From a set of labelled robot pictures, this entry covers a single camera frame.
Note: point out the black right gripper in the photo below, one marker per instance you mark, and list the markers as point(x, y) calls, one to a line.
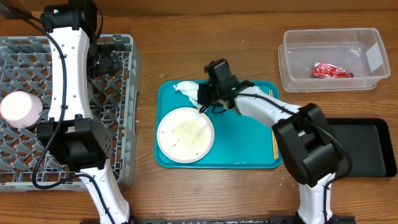
point(204, 95)

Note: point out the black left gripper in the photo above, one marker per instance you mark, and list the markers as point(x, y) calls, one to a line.
point(113, 62)

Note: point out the white napkin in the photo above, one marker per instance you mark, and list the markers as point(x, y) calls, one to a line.
point(189, 89)

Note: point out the wooden chopstick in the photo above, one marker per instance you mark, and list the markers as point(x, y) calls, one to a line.
point(276, 146)
point(273, 146)

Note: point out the large white plate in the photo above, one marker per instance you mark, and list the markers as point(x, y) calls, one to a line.
point(185, 135)

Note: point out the small pink bowl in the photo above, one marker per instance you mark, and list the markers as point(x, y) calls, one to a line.
point(21, 109)

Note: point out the red sauce packet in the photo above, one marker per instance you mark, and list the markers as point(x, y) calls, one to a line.
point(326, 70)

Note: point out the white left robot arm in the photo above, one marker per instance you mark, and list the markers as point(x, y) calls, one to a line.
point(70, 134)

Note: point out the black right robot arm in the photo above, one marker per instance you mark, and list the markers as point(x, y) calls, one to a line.
point(309, 148)

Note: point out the grey dishwasher rack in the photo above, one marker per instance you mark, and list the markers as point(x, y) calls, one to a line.
point(124, 124)

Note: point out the teal serving tray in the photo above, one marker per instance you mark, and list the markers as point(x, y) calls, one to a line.
point(240, 142)

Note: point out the clear plastic bin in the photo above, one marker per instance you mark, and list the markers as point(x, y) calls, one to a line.
point(359, 51)

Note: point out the black plastic tray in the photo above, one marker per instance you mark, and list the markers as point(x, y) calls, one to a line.
point(368, 143)

